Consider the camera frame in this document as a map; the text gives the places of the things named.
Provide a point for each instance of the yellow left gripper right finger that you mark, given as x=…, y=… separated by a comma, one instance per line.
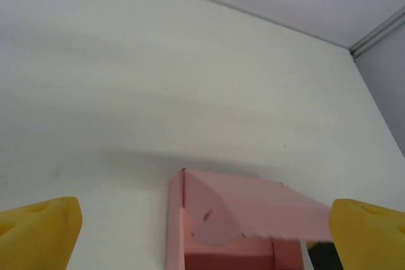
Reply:
x=370, y=238

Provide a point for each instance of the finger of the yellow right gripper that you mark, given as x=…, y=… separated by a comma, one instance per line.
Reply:
x=324, y=257

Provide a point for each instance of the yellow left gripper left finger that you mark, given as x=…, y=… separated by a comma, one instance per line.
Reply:
x=34, y=235

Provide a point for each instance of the pink paper box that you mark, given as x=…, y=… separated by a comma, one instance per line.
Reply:
x=253, y=203

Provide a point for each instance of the grey metal frame rail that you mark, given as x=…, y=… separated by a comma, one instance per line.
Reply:
x=376, y=33

